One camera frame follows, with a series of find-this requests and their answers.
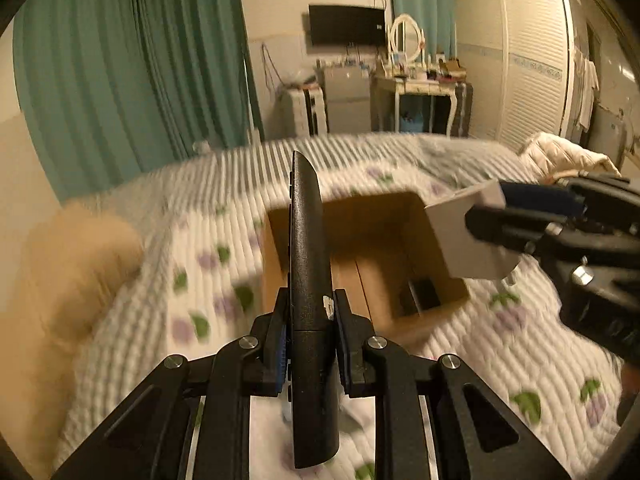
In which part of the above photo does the white charger box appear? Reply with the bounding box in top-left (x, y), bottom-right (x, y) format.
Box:
top-left (425, 180), bottom-right (520, 280)

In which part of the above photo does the black remote control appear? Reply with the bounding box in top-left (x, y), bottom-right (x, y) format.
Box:
top-left (288, 152), bottom-right (340, 469)

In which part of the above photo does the cream puffy jacket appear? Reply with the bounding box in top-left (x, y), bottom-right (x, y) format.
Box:
top-left (518, 132), bottom-right (620, 183)

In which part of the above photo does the brown cardboard box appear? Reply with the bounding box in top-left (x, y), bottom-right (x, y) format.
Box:
top-left (259, 190), bottom-right (471, 349)

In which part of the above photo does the white louvered wardrobe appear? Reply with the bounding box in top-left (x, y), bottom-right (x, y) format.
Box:
top-left (454, 0), bottom-right (575, 151)

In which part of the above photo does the white dressing table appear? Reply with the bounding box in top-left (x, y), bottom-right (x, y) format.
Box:
top-left (370, 75), bottom-right (473, 138)

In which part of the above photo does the floral quilted white blanket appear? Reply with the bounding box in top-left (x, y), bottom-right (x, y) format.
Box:
top-left (56, 134), bottom-right (622, 479)

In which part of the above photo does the oval white vanity mirror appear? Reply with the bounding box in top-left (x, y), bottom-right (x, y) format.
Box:
top-left (387, 13), bottom-right (426, 65)

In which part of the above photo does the tan pillow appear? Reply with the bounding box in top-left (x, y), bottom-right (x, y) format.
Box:
top-left (1, 203), bottom-right (144, 479)

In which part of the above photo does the silver mini fridge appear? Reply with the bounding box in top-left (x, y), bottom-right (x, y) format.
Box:
top-left (322, 65), bottom-right (372, 133)

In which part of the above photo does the white suitcase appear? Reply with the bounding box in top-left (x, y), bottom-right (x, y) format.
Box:
top-left (279, 84), bottom-right (328, 138)

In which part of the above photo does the green curtain left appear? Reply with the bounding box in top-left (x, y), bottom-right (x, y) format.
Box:
top-left (13, 0), bottom-right (264, 200)

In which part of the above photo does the black wall television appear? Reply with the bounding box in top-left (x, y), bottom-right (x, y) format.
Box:
top-left (308, 4), bottom-right (386, 47)

